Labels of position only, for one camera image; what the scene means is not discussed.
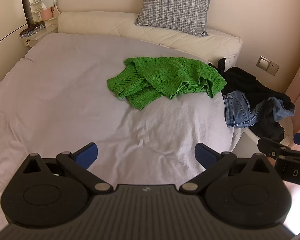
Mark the pink box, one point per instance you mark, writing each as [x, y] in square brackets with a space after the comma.
[46, 14]

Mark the white sliding wardrobe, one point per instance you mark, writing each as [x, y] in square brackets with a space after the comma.
[12, 22]

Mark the grey checked pillow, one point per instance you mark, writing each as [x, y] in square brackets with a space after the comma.
[188, 16]

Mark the green knitted vest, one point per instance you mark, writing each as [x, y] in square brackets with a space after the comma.
[145, 79]

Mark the gold wall switch socket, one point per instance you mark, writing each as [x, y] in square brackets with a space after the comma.
[267, 65]

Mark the white bedside shelf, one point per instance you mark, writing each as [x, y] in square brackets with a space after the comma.
[37, 31]

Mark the black garment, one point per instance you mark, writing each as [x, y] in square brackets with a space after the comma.
[238, 79]

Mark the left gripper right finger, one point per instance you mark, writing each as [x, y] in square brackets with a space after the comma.
[216, 165]

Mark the white bed duvet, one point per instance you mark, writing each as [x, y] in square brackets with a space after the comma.
[56, 99]

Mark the cream padded headboard cushion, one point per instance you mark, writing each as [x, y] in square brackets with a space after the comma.
[214, 46]

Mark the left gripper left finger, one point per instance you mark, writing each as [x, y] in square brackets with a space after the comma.
[76, 165]

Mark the blue denim jeans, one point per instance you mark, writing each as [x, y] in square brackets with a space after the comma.
[240, 113]

